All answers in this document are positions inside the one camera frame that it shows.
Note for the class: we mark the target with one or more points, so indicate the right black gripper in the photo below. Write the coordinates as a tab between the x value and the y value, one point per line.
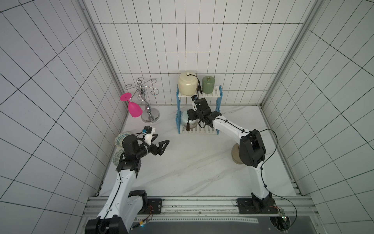
200	112

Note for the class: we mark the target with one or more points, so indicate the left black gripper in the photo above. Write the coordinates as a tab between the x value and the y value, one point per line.
160	150

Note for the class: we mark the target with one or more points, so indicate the light blue tea canister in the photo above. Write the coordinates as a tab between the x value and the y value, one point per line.
185	120

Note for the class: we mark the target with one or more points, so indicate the green ceramic tea canister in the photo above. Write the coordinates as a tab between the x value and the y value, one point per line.
208	84

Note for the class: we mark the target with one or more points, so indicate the brown ceramic tea canister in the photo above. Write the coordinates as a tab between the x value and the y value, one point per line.
235	153

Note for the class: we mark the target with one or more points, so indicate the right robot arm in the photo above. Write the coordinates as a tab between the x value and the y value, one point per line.
252	151

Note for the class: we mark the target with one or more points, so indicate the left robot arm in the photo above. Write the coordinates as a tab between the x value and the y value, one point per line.
124	204

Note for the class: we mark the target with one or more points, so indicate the blue white wooden shelf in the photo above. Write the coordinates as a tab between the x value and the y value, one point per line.
200	128

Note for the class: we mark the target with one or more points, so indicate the cream ceramic tea canister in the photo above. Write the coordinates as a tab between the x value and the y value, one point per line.
189	84

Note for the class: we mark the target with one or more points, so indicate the chrome glass holder stand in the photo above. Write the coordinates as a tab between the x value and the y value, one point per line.
150	115

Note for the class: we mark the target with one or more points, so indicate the pink plastic wine glass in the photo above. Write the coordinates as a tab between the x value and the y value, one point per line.
134	109

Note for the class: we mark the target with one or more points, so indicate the yellow blue patterned bowl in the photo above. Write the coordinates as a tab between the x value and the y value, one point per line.
119	139

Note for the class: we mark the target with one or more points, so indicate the green patterned bowl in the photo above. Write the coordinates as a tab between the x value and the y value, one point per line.
117	156

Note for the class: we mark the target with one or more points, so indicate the left base wiring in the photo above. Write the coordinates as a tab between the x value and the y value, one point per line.
143	219

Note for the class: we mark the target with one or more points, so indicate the base wiring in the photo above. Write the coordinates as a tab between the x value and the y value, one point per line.
282	222
143	219

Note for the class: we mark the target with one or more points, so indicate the right base wiring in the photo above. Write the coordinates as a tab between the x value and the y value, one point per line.
282	222

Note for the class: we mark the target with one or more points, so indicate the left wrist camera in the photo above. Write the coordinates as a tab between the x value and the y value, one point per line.
148	133

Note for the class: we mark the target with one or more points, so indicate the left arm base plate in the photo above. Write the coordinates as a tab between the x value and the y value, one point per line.
151	206

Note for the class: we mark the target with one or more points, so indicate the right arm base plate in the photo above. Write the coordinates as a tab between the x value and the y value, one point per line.
248	206

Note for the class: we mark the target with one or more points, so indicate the aluminium mounting rail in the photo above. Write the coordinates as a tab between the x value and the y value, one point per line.
223	209

